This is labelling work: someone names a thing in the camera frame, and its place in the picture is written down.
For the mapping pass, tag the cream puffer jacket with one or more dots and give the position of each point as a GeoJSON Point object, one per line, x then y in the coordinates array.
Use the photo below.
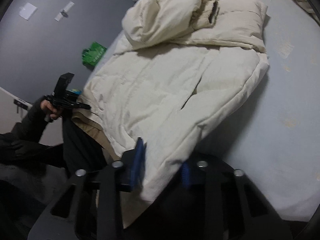
{"type": "Point", "coordinates": [178, 70]}

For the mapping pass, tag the left forearm dark sleeve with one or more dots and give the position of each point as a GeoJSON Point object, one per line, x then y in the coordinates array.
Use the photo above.
{"type": "Point", "coordinates": [21, 146]}

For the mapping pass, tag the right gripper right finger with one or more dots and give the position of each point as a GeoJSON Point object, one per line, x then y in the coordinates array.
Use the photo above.
{"type": "Point", "coordinates": [222, 203]}

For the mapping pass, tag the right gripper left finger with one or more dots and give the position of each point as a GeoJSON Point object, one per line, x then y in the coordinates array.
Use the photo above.
{"type": "Point", "coordinates": [88, 206]}

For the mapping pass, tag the white wall switch plate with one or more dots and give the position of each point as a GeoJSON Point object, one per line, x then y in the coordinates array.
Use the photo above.
{"type": "Point", "coordinates": [27, 11]}

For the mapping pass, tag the green paper bag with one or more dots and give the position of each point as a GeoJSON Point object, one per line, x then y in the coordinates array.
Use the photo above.
{"type": "Point", "coordinates": [93, 54]}

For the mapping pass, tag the person's left hand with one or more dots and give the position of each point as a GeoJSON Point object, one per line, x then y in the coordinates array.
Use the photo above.
{"type": "Point", "coordinates": [49, 110]}

